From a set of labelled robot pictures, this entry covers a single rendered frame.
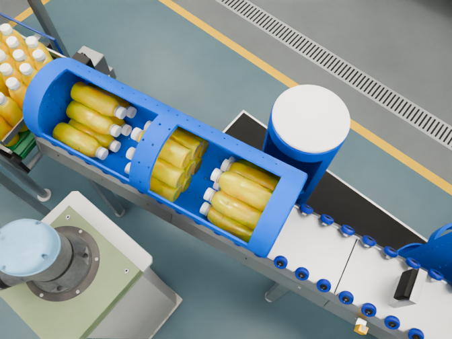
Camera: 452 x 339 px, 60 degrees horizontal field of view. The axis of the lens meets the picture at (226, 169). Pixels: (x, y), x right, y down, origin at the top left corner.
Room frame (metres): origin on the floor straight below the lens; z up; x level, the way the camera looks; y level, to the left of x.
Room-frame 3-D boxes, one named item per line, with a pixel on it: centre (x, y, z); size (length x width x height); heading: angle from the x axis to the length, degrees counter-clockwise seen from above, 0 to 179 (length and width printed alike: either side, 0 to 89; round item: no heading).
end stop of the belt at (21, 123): (0.79, 0.71, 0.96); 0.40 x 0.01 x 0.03; 154
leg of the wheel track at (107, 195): (0.67, 0.61, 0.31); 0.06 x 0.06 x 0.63; 64
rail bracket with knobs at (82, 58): (0.96, 0.59, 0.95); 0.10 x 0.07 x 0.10; 154
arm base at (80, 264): (0.16, 0.41, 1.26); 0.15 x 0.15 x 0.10
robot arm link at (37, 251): (0.16, 0.41, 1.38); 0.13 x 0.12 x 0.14; 112
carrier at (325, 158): (0.74, -0.29, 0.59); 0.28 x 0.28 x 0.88
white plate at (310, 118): (0.74, -0.29, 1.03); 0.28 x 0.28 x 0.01
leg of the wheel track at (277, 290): (0.23, -0.27, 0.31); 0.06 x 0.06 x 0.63; 64
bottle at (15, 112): (0.73, 0.79, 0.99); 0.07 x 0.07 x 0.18
